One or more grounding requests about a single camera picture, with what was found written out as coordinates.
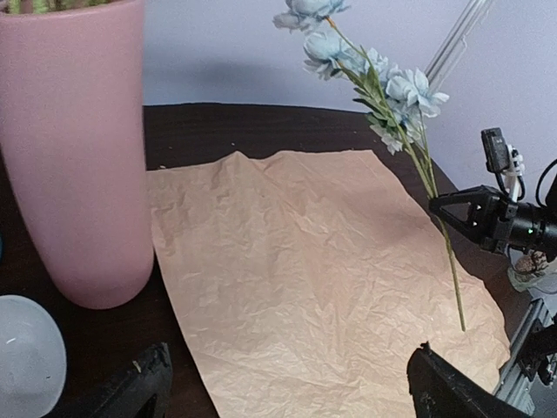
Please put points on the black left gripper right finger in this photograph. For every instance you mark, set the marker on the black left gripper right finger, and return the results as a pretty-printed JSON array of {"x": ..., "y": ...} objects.
[{"x": 439, "y": 389}]

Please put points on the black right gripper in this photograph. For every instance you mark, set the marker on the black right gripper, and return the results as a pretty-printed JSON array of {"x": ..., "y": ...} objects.
[{"x": 491, "y": 221}]

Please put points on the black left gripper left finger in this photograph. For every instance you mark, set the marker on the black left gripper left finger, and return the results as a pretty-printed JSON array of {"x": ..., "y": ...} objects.
[{"x": 141, "y": 389}]

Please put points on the blue flower stem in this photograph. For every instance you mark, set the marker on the blue flower stem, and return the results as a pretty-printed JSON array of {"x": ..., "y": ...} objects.
[{"x": 398, "y": 101}]

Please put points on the pink tissue paper sheet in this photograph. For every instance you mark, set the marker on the pink tissue paper sheet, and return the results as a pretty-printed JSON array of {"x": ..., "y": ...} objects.
[{"x": 302, "y": 283}]

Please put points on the pink rose leafy stem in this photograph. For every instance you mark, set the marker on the pink rose leafy stem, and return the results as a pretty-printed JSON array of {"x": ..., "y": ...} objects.
[{"x": 18, "y": 7}]

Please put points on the pink tall vase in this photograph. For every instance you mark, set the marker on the pink tall vase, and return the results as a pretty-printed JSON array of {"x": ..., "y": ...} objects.
[{"x": 72, "y": 141}]

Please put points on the floral ceramic mug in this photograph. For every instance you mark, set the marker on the floral ceramic mug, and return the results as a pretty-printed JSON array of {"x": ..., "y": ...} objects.
[{"x": 530, "y": 270}]

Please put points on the white bowl orange outside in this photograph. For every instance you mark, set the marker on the white bowl orange outside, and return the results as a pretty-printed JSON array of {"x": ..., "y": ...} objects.
[{"x": 33, "y": 359}]

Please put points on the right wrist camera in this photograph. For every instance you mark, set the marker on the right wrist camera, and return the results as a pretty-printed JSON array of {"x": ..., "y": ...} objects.
[{"x": 505, "y": 162}]

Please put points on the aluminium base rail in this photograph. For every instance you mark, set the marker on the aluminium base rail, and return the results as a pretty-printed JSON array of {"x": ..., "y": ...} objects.
[{"x": 514, "y": 388}]

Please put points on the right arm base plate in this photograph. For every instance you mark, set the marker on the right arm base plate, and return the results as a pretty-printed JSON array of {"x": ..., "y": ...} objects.
[{"x": 537, "y": 353}]

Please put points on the right aluminium frame post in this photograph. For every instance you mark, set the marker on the right aluminium frame post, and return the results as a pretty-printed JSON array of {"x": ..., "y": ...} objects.
[{"x": 455, "y": 45}]

